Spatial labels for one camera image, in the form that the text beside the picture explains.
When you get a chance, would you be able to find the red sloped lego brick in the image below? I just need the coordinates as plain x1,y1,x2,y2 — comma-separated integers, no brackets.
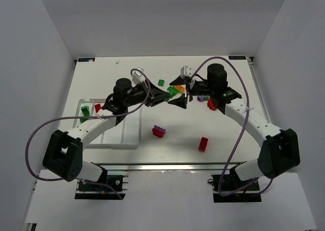
94,104,102,114

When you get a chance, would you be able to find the green 2x3 lego brick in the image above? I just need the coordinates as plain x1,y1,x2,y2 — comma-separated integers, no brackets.
81,106,90,116

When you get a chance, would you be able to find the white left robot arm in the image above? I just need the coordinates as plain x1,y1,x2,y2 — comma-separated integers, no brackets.
43,78,170,184

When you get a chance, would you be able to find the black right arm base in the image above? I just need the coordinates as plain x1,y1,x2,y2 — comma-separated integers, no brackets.
207,175,262,203

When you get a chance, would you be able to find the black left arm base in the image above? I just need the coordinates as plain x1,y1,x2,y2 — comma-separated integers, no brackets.
75,175,129,201

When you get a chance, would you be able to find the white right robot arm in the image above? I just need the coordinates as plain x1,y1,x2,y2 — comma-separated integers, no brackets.
170,63,300,181

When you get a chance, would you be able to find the orange 2x3 lego brick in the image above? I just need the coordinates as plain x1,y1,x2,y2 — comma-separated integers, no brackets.
174,85,185,93

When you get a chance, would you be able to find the purple paw print lego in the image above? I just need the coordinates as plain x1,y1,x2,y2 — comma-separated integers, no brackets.
197,95,205,102

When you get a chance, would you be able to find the small green lego brick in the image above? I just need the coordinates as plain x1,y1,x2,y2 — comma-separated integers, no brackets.
157,79,165,87

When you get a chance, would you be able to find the green lego brick cluster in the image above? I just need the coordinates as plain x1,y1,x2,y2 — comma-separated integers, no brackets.
167,86,179,98

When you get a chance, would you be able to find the red rounded lego piece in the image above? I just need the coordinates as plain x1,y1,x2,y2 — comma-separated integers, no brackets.
207,98,217,111

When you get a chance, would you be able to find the purple lego on red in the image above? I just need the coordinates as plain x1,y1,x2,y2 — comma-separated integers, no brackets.
154,125,166,133

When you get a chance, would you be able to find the red curved lego brick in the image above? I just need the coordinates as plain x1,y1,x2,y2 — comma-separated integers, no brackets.
152,128,166,138

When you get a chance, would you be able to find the white divided sorting tray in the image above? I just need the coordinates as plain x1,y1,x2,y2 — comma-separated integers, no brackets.
72,97,142,150

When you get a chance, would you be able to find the blue right table label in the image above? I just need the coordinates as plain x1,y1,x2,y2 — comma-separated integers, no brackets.
228,55,246,60

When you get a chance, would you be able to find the blue table label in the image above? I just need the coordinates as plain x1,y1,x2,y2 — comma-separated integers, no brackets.
228,55,246,60
77,57,95,62

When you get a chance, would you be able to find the red 2x4 lego brick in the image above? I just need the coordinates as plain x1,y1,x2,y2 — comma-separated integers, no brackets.
198,137,209,152

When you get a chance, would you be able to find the blue left table label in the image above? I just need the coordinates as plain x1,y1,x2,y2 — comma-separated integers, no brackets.
77,57,95,62

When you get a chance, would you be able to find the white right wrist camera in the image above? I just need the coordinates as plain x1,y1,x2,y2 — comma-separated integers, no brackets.
180,65,195,89

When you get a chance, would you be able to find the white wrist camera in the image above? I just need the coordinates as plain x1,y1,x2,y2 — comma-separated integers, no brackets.
180,65,195,89
131,68,145,85

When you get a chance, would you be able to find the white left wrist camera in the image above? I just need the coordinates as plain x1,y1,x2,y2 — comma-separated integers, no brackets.
131,68,145,85

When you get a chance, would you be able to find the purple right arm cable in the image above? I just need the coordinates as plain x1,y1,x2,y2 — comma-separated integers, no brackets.
190,56,275,197

